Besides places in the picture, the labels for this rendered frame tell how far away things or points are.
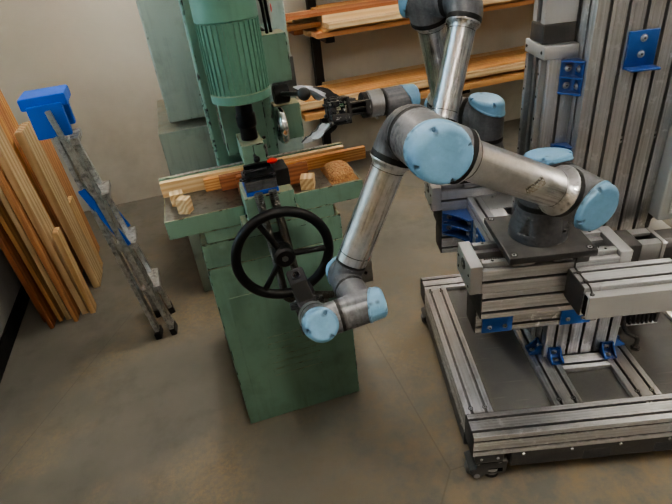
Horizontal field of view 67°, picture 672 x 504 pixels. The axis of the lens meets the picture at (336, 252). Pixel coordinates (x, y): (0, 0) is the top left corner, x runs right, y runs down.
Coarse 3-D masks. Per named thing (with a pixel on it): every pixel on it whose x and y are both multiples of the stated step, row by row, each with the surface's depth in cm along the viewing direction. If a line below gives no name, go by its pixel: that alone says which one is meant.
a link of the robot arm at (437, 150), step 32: (416, 128) 95; (448, 128) 92; (416, 160) 94; (448, 160) 94; (480, 160) 99; (512, 160) 103; (512, 192) 107; (544, 192) 107; (576, 192) 108; (608, 192) 109; (576, 224) 113
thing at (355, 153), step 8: (328, 152) 168; (336, 152) 168; (344, 152) 168; (352, 152) 169; (360, 152) 170; (304, 160) 165; (312, 160) 166; (320, 160) 167; (328, 160) 168; (336, 160) 169; (344, 160) 169; (352, 160) 170; (312, 168) 168; (216, 176) 160; (208, 184) 160; (216, 184) 161
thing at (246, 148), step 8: (240, 136) 161; (240, 144) 155; (248, 144) 154; (256, 144) 154; (264, 144) 157; (240, 152) 162; (248, 152) 155; (256, 152) 155; (264, 152) 156; (248, 160) 156; (264, 160) 157
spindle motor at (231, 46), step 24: (192, 0) 132; (216, 0) 129; (240, 0) 131; (216, 24) 133; (240, 24) 134; (216, 48) 136; (240, 48) 137; (216, 72) 140; (240, 72) 140; (264, 72) 145; (216, 96) 144; (240, 96) 142; (264, 96) 146
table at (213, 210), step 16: (320, 176) 162; (192, 192) 162; (208, 192) 160; (224, 192) 159; (304, 192) 154; (320, 192) 155; (336, 192) 157; (352, 192) 158; (176, 208) 153; (208, 208) 151; (224, 208) 150; (240, 208) 150; (304, 208) 156; (176, 224) 147; (192, 224) 148; (208, 224) 150; (224, 224) 151; (272, 224) 145; (288, 224) 147; (304, 224) 148
